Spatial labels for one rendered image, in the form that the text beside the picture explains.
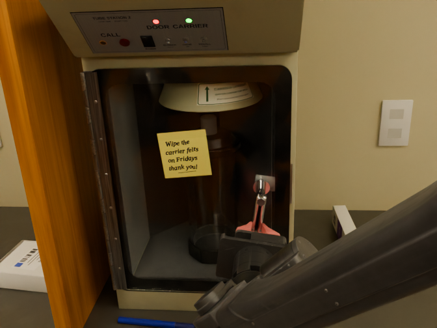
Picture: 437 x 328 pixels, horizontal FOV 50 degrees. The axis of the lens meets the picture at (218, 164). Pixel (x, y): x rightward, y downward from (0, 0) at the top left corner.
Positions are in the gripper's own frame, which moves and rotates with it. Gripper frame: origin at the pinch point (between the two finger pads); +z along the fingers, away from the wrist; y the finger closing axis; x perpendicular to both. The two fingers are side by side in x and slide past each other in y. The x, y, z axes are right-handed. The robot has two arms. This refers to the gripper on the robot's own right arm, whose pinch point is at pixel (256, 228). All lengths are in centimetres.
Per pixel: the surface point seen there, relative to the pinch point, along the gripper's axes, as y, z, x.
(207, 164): 9.0, 3.8, -7.8
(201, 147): 10.1, 3.8, -10.5
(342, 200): -24, 48, 17
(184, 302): 10.3, 4.8, 20.7
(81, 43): 27.8, 0.2, -24.6
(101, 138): 26.0, 3.7, -9.6
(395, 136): -32, 48, -3
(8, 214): 63, 40, 31
